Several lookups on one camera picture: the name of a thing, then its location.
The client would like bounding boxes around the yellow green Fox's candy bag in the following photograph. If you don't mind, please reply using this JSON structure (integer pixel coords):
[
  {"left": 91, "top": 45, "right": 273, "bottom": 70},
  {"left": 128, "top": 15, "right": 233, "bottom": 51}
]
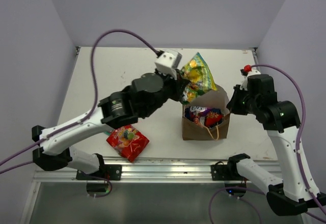
[{"left": 180, "top": 52, "right": 217, "bottom": 104}]

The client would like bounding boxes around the red snack sticks bag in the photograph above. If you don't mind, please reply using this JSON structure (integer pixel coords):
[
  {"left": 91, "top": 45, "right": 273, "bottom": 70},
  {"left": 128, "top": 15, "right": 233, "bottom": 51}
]
[{"left": 204, "top": 112, "right": 224, "bottom": 128}]

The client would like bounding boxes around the purple Fox's berries candy bag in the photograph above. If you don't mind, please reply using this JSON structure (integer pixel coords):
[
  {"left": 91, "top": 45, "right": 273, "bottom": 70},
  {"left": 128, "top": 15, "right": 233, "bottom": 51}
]
[{"left": 184, "top": 106, "right": 223, "bottom": 127}]

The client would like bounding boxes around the brown paper bag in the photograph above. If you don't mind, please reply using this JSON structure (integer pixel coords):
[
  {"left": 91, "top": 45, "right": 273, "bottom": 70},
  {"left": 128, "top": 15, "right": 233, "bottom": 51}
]
[{"left": 181, "top": 85, "right": 230, "bottom": 141}]

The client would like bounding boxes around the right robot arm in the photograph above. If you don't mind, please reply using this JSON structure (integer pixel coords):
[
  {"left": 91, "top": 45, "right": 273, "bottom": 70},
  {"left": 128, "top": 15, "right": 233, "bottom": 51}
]
[{"left": 227, "top": 70, "right": 325, "bottom": 216}]

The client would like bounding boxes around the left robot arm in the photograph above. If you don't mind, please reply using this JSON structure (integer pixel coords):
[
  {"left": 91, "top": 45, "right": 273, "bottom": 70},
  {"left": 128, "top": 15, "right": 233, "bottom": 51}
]
[{"left": 32, "top": 72, "right": 189, "bottom": 180}]

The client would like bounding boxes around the red fruit candy bag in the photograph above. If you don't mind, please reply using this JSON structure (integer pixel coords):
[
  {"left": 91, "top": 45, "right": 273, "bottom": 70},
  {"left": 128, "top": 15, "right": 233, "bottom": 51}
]
[{"left": 106, "top": 125, "right": 149, "bottom": 163}]

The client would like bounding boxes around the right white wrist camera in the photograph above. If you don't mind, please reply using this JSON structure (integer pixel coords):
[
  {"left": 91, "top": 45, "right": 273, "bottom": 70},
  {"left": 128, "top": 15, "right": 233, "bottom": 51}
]
[{"left": 240, "top": 65, "right": 261, "bottom": 90}]

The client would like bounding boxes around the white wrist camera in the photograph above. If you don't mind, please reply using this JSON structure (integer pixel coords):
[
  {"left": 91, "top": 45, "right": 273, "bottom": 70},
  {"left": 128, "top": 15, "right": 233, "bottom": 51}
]
[
  {"left": 154, "top": 49, "right": 182, "bottom": 80},
  {"left": 240, "top": 65, "right": 261, "bottom": 90}
]

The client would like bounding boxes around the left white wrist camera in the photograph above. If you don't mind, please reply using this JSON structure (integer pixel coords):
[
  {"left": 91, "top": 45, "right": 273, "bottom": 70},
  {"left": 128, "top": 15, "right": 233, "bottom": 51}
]
[{"left": 154, "top": 49, "right": 182, "bottom": 80}]

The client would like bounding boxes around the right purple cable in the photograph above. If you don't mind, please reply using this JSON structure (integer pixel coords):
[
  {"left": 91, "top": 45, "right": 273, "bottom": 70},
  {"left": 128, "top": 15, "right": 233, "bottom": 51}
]
[{"left": 251, "top": 65, "right": 326, "bottom": 222}]

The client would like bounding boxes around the purple cable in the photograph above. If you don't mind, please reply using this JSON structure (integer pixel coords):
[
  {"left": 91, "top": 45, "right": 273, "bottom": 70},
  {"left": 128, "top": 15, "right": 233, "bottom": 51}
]
[
  {"left": 0, "top": 29, "right": 161, "bottom": 175},
  {"left": 251, "top": 65, "right": 326, "bottom": 222}
]

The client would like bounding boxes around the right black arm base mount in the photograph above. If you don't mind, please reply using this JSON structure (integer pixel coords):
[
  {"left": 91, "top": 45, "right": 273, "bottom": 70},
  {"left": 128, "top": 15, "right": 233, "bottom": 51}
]
[{"left": 210, "top": 161, "right": 238, "bottom": 181}]

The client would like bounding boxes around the aluminium rail frame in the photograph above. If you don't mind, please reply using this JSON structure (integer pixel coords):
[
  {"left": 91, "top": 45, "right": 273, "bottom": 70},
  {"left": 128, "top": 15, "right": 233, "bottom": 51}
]
[{"left": 33, "top": 46, "right": 288, "bottom": 184}]

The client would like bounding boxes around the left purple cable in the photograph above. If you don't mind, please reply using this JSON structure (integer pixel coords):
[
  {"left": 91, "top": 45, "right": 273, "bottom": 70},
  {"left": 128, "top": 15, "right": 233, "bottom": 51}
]
[{"left": 0, "top": 29, "right": 161, "bottom": 175}]

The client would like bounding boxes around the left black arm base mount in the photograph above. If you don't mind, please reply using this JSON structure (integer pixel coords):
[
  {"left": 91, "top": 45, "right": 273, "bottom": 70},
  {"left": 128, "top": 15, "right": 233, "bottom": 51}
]
[{"left": 76, "top": 164, "right": 122, "bottom": 181}]

